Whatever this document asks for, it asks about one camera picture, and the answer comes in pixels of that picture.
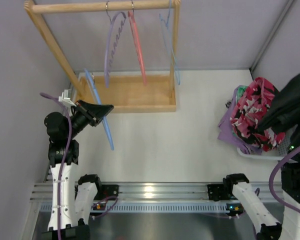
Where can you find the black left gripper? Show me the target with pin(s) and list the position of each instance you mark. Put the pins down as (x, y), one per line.
(90, 116)

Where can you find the blue plastic hanger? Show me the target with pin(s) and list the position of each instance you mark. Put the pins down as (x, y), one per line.
(101, 108)

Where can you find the black trousers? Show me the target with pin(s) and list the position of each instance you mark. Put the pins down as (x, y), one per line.
(284, 111)

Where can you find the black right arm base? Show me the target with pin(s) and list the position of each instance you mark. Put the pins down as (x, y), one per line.
(218, 192)

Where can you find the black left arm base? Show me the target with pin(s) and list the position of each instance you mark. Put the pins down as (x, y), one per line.
(106, 190)

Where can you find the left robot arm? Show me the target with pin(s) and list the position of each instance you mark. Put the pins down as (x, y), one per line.
(72, 199)

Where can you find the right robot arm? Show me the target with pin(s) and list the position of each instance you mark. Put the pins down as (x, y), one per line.
(284, 186)

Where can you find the purple plastic hanger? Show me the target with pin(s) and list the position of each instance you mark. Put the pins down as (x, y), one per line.
(111, 46)

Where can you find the pink plastic hanger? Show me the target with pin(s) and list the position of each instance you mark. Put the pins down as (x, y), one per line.
(136, 41)

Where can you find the wooden clothes rack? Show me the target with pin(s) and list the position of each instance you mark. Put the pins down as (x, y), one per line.
(124, 91)

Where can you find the purple garment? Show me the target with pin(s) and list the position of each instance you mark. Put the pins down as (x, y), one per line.
(226, 131)

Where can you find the green garment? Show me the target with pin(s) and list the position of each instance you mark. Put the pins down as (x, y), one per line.
(240, 91)

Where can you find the pink camouflage garment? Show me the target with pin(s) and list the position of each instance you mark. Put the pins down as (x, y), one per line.
(248, 112)

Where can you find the white laundry basket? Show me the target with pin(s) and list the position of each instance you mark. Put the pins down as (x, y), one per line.
(276, 154)

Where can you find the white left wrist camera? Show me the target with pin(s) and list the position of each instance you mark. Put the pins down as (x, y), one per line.
(65, 98)

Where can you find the light blue wire hanger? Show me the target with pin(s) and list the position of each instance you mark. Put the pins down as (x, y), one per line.
(167, 37)

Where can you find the slotted grey cable duct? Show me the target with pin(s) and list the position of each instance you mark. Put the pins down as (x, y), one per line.
(169, 207)

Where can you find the aluminium mounting rail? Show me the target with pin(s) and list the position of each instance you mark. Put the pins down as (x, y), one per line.
(155, 191)

